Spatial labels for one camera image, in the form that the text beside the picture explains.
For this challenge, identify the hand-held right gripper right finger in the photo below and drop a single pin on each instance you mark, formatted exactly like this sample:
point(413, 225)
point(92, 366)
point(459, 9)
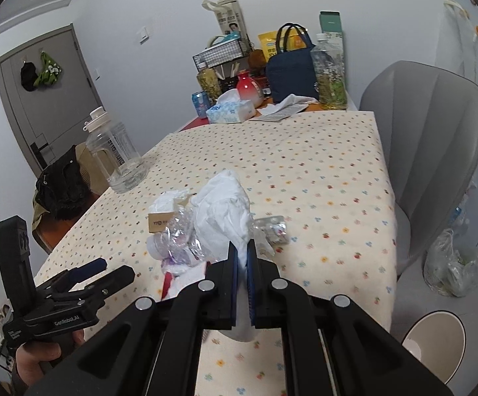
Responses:
point(250, 280)

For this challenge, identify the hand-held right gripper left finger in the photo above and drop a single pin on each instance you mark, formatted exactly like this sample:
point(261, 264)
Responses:
point(233, 284)

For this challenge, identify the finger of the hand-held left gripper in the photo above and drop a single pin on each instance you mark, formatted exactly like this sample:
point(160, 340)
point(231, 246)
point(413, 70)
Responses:
point(92, 265)
point(115, 276)

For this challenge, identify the red and white wrapper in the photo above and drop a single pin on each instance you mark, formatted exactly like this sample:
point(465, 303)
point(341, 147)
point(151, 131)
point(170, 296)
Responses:
point(183, 280)

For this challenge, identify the silver foil blister pack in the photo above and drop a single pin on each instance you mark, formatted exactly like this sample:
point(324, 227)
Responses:
point(276, 229)

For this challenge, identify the small cardboard box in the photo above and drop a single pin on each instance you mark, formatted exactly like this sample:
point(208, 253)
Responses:
point(160, 222)

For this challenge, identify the purple printed plastic wrapper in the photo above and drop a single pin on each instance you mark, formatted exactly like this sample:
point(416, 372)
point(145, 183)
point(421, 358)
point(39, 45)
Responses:
point(181, 235)

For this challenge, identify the large white paper towel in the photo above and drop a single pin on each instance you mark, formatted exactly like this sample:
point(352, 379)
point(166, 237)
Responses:
point(222, 206)

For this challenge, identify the white waste bin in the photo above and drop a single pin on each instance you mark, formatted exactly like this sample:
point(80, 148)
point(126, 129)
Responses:
point(433, 338)

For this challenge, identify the person's left hand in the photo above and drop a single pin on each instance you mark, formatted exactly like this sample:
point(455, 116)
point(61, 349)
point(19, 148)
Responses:
point(32, 367)

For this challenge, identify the wooden chair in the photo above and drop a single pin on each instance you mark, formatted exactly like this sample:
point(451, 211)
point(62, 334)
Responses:
point(94, 181)

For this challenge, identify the clear plastic water jug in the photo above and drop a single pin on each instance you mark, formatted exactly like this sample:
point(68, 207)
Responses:
point(115, 156)

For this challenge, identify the dotted cream tablecloth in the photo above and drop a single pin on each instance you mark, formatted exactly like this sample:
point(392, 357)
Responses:
point(284, 165)

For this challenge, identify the grey door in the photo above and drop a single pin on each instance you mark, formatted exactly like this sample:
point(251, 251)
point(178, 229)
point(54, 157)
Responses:
point(57, 103)

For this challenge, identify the blue white tissue pack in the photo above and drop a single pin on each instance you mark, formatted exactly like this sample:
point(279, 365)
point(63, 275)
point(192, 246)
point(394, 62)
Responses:
point(230, 111)

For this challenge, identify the black hat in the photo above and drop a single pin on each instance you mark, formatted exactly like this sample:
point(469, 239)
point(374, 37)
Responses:
point(28, 78)

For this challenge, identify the blue drink can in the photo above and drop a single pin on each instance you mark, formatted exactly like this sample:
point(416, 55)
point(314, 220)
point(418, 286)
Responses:
point(200, 105)

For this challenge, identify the white cloth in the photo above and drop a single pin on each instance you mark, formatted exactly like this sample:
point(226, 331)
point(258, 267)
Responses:
point(292, 103)

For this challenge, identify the green patterned cloth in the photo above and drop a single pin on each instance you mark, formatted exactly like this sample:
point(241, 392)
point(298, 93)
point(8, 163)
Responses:
point(49, 70)

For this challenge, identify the red and white vase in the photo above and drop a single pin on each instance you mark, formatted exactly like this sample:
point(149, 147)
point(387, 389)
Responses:
point(249, 88)

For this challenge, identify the clear plastic bag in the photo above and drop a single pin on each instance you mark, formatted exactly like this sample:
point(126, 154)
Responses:
point(449, 268)

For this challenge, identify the navy lunch bag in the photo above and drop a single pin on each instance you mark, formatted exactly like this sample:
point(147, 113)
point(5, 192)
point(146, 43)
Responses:
point(290, 74)

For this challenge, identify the blue label plastic bottle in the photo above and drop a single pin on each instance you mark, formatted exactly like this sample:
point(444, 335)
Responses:
point(457, 216)

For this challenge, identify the large clear plastic bottle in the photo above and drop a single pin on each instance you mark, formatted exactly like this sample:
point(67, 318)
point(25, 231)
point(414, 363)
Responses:
point(329, 78)

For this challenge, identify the grey chair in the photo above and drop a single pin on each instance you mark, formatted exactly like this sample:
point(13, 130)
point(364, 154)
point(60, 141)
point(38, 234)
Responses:
point(428, 132)

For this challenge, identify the yellow snack packet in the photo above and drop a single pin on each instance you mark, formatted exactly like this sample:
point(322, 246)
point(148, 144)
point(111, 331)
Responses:
point(267, 43)

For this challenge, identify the white printed tote bag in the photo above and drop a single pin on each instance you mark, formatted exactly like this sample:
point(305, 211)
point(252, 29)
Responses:
point(228, 12)

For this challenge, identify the green box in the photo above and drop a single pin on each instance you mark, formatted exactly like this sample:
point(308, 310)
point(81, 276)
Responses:
point(331, 22)

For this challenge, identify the white refrigerator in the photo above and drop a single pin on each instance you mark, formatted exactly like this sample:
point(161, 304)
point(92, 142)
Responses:
point(466, 62)

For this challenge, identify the white light switch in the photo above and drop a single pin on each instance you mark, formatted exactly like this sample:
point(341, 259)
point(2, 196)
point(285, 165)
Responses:
point(144, 35)

